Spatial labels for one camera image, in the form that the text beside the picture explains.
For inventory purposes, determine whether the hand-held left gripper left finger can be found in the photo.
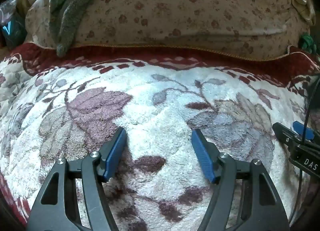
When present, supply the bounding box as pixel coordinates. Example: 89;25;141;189
26;127;128;231

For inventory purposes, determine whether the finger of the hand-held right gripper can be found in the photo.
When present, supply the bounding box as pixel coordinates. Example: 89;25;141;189
272;122;302;147
292;121;315;141

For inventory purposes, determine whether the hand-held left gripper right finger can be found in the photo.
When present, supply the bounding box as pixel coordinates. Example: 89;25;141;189
191;128;290;231

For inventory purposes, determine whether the white and red floral blanket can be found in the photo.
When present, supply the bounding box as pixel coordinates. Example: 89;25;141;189
0;43;320;231

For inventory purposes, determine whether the green cloth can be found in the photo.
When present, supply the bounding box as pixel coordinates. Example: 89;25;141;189
298;33;318;54

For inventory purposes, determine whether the beige spotted pillow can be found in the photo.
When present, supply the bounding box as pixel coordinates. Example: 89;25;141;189
24;0;304;61

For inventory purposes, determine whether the grey fleece towel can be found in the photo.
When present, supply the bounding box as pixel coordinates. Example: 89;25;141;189
49;0;123;57

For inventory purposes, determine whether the clear plastic bag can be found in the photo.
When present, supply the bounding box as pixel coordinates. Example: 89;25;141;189
0;0;27;49

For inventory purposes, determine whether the black cable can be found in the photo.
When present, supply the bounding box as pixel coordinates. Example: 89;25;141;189
291;76;320;221

